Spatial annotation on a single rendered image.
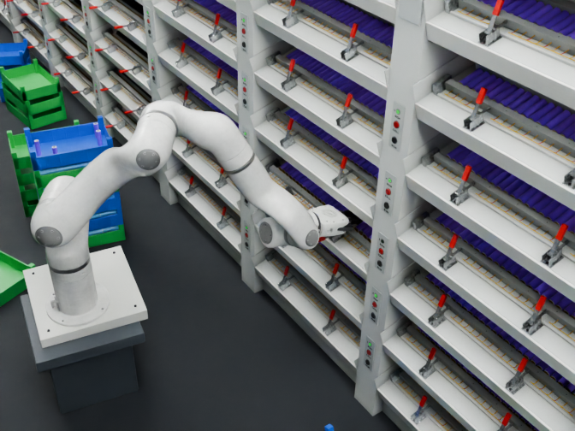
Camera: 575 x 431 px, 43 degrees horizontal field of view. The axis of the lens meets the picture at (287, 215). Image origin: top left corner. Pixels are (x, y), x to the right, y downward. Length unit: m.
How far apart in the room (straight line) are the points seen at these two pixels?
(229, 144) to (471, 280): 0.67
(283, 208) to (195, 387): 0.82
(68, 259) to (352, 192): 0.82
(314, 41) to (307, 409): 1.15
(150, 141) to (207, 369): 1.00
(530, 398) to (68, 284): 1.29
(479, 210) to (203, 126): 0.69
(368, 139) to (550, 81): 0.63
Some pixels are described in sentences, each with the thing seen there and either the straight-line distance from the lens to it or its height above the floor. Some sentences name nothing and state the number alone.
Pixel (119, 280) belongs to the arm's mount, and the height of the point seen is 0.33.
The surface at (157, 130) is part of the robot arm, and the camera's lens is 1.84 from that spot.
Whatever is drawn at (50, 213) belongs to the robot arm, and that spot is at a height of 0.74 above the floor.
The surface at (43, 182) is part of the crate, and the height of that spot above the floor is 0.35.
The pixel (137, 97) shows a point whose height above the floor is 0.36.
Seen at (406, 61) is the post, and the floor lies 1.19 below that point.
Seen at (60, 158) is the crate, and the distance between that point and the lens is 2.88.
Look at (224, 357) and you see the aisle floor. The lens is 2.58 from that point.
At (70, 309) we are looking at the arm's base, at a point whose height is 0.35.
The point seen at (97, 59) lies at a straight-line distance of 3.68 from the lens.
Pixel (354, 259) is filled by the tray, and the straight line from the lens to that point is 2.16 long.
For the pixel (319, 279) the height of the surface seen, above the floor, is 0.33.
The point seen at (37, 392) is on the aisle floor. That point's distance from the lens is 2.58.
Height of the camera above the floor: 1.87
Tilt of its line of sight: 35 degrees down
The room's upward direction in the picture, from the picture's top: 1 degrees clockwise
